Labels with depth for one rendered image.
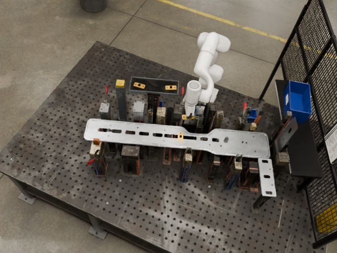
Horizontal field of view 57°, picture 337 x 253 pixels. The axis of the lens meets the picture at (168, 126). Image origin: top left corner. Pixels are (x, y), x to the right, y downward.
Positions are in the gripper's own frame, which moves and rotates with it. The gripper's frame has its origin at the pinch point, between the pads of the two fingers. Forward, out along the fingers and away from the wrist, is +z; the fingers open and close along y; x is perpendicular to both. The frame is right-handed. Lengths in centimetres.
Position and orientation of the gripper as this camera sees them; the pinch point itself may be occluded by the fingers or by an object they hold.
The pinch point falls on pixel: (188, 115)
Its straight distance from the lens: 212.7
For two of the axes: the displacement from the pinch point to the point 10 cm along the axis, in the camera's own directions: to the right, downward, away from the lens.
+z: -0.5, 5.3, 8.4
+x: 9.9, -0.6, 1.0
